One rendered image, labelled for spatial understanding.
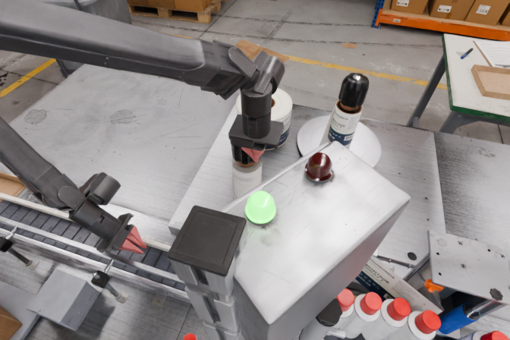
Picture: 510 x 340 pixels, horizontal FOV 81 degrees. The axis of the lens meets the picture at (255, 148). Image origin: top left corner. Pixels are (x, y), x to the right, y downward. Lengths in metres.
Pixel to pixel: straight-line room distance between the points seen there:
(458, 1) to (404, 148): 3.13
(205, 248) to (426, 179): 1.02
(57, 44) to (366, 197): 0.38
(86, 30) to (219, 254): 0.32
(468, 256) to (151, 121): 1.16
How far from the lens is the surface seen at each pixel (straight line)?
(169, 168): 1.16
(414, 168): 1.19
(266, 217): 0.25
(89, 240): 1.03
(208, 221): 0.24
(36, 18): 0.44
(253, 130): 0.57
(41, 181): 0.78
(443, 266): 0.69
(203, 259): 0.22
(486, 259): 0.75
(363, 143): 1.19
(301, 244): 0.25
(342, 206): 0.28
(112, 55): 0.45
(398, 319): 0.71
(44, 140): 1.48
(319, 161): 0.28
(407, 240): 1.02
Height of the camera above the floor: 1.70
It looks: 48 degrees down
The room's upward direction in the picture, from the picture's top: straight up
